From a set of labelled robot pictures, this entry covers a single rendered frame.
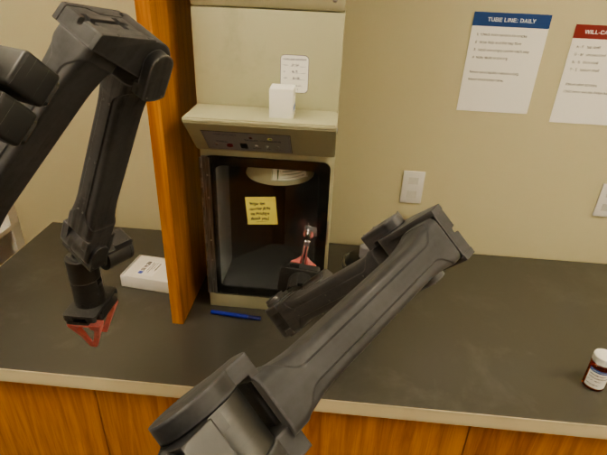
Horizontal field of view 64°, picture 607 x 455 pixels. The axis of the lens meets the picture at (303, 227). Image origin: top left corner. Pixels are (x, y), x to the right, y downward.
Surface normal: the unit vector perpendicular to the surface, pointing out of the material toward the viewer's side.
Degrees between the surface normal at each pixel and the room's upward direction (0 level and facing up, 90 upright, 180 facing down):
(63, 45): 62
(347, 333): 44
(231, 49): 90
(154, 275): 0
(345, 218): 90
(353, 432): 90
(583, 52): 90
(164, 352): 0
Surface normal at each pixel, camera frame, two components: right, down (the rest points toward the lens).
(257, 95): -0.09, 0.47
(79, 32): -0.25, -0.04
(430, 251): 0.46, -0.37
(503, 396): 0.04, -0.88
